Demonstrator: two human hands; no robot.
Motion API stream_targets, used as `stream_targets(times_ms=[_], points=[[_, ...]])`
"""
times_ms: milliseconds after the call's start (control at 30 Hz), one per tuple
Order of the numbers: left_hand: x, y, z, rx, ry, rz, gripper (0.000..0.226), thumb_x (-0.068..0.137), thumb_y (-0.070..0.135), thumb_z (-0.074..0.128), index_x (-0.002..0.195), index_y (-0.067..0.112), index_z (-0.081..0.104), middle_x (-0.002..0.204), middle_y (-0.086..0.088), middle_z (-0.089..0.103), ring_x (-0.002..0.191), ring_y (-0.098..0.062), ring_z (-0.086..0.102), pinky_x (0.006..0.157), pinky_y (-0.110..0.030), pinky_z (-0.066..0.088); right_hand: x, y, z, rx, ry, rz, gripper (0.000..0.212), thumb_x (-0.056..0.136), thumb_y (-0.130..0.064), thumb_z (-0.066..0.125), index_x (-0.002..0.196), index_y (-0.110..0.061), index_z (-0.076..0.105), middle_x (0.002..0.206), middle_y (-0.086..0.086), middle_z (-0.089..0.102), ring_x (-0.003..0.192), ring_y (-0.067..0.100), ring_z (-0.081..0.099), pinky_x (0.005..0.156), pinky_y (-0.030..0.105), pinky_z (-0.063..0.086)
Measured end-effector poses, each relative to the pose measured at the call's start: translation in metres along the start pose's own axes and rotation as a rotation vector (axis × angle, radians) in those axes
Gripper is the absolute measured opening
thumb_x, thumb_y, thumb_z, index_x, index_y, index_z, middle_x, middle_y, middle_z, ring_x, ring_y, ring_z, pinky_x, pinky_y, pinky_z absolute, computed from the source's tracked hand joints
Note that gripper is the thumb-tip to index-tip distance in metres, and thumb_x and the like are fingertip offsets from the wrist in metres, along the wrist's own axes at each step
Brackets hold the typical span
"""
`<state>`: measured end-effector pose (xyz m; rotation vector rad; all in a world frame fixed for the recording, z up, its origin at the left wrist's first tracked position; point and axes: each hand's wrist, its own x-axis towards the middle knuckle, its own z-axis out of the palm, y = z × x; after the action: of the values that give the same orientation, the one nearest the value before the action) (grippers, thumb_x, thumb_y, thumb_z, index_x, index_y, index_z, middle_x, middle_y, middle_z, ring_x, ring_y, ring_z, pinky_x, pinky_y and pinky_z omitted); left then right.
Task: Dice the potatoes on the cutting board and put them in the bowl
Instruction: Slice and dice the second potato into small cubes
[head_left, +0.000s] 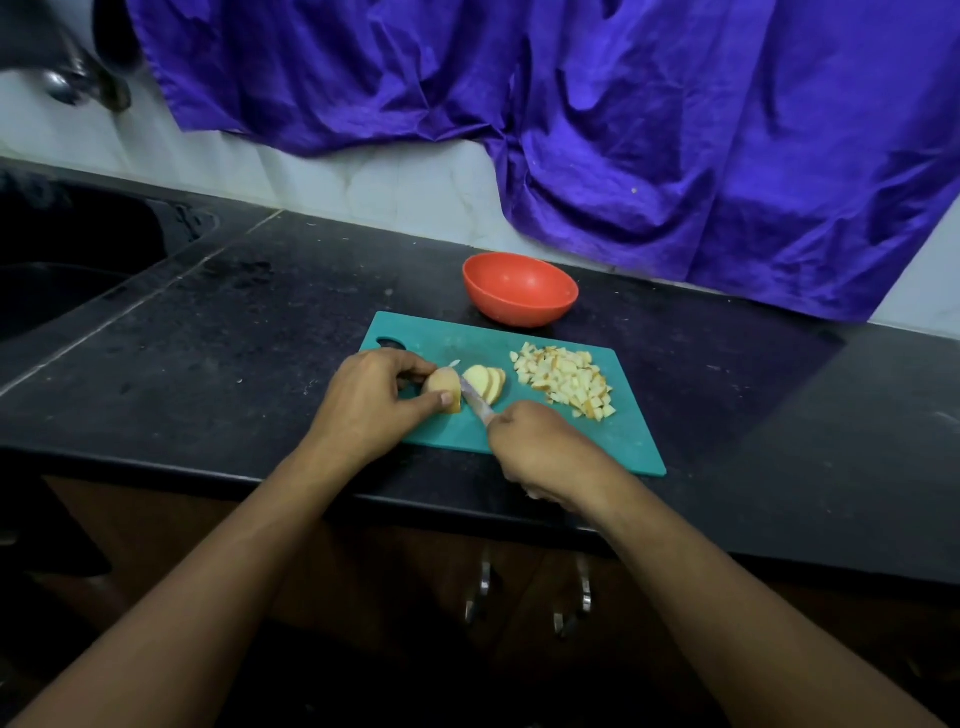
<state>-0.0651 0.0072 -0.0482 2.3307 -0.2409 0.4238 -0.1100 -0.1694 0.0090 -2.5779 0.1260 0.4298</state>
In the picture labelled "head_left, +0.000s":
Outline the orange bowl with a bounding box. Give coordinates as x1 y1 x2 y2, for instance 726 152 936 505
462 252 581 330

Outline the metal cabinet handle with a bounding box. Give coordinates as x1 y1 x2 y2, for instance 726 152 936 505
465 552 494 624
552 555 593 639

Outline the brown potato half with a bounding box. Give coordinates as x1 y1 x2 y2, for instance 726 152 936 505
424 367 464 414

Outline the red-handled kitchen knife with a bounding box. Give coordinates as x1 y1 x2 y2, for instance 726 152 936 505
447 360 497 429

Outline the metal faucet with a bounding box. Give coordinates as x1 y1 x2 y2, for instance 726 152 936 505
0 22 134 114

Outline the person's right hand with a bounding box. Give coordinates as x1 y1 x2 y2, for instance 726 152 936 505
484 399 632 512

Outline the dark kitchen sink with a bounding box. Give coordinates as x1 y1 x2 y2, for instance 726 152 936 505
0 172 219 344

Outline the person's left hand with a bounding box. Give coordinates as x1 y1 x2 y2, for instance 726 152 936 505
300 348 459 474

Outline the pile of diced apple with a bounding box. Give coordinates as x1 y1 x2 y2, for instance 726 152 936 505
510 342 617 423

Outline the purple cloth curtain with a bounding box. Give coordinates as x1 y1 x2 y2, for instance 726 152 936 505
127 0 960 324

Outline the teal plastic cutting board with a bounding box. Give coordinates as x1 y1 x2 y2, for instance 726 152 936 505
357 310 669 479

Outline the person's right forearm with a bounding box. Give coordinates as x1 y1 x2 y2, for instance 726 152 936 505
588 468 947 728

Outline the person's left forearm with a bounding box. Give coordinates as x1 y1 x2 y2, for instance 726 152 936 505
12 442 362 728

